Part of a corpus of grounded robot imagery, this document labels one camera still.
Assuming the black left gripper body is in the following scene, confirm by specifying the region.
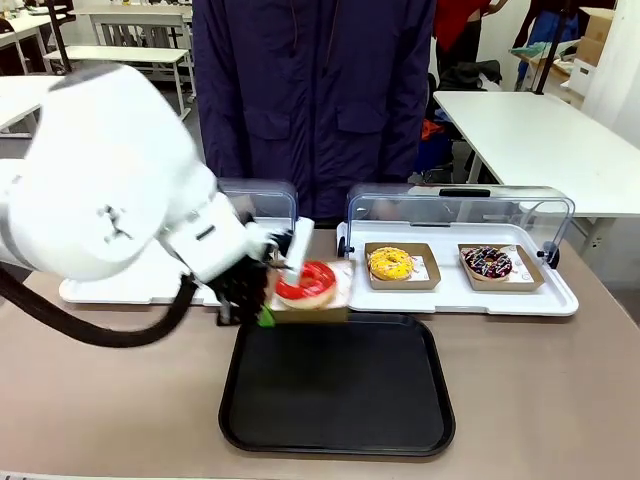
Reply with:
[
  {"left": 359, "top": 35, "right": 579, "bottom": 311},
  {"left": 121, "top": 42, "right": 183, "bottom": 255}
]
[{"left": 213, "top": 255, "right": 275, "bottom": 327}]

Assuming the red glazed donut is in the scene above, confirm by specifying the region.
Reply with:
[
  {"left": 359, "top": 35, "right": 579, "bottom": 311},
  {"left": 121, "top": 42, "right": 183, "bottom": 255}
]
[{"left": 275, "top": 260, "right": 339, "bottom": 309}]

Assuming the black plastic serving tray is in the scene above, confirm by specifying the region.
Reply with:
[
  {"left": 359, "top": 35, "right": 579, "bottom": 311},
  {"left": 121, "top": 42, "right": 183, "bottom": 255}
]
[{"left": 218, "top": 312, "right": 457, "bottom": 459}]

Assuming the yellow sprinkled donut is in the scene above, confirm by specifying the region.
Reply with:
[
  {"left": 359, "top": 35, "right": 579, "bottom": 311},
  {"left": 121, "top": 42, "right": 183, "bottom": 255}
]
[{"left": 367, "top": 245, "right": 415, "bottom": 282}]

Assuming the chocolate sprinkle donut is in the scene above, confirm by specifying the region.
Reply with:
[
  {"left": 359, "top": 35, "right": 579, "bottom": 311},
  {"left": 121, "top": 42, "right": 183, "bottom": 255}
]
[{"left": 462, "top": 245, "right": 514, "bottom": 281}]

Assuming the clear display case lid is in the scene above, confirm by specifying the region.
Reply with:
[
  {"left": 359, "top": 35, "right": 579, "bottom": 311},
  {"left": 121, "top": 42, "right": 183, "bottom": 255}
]
[
  {"left": 214, "top": 177, "right": 300, "bottom": 224},
  {"left": 346, "top": 182, "right": 576, "bottom": 269}
]

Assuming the person in navy jacket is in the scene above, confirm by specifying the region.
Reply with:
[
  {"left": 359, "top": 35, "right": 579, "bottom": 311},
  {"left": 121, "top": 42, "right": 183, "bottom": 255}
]
[{"left": 191, "top": 0, "right": 438, "bottom": 222}]

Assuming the blue crate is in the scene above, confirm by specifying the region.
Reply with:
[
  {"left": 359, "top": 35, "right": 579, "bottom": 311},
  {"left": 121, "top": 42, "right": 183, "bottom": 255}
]
[{"left": 417, "top": 132, "right": 455, "bottom": 172}]

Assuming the white bench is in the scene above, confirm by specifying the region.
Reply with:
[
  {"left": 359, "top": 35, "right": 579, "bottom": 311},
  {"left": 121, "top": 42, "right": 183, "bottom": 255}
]
[{"left": 43, "top": 44, "right": 194, "bottom": 121}]

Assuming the black bag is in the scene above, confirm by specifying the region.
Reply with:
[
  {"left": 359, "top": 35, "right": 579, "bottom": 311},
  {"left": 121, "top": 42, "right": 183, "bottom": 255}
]
[{"left": 438, "top": 59, "right": 503, "bottom": 93}]

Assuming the large white table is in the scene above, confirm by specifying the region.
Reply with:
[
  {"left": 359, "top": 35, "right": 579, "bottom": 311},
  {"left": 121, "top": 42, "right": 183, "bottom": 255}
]
[{"left": 432, "top": 89, "right": 640, "bottom": 219}]

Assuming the white desk with slatted panel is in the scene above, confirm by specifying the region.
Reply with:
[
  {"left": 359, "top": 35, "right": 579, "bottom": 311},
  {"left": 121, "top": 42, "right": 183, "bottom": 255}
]
[{"left": 85, "top": 3, "right": 196, "bottom": 51}]

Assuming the white table with grey edge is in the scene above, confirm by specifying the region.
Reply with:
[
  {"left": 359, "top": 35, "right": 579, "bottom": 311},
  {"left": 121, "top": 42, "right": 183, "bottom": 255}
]
[{"left": 0, "top": 74, "right": 61, "bottom": 136}]

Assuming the person in red top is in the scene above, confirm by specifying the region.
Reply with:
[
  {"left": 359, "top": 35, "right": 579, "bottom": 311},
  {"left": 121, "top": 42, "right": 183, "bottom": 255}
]
[{"left": 432, "top": 0, "right": 496, "bottom": 87}]

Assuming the black stand pole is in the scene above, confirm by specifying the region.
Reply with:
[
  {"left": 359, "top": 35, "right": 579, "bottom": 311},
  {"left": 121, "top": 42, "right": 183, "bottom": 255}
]
[
  {"left": 533, "top": 0, "right": 575, "bottom": 96},
  {"left": 47, "top": 0, "right": 77, "bottom": 76}
]

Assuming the small white box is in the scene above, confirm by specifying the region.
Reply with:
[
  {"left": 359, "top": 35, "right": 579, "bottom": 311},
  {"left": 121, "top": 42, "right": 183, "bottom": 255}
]
[{"left": 558, "top": 57, "right": 595, "bottom": 109}]

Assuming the person in black and blue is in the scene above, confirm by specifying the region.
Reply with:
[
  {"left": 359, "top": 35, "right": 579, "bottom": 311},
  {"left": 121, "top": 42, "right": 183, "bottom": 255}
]
[{"left": 510, "top": 0, "right": 582, "bottom": 51}]

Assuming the brown cardboard box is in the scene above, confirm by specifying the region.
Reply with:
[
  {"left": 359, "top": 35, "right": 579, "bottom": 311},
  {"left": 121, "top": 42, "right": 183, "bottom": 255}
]
[{"left": 576, "top": 6, "right": 617, "bottom": 67}]

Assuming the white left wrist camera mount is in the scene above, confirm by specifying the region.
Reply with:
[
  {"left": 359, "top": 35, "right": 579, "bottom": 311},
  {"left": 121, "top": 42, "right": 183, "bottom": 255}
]
[{"left": 272, "top": 217, "right": 316, "bottom": 287}]

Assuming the black left arm cable sleeve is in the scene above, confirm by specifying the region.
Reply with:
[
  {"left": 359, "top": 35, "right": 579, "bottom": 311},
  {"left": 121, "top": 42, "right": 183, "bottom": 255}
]
[{"left": 0, "top": 267, "right": 197, "bottom": 349}]

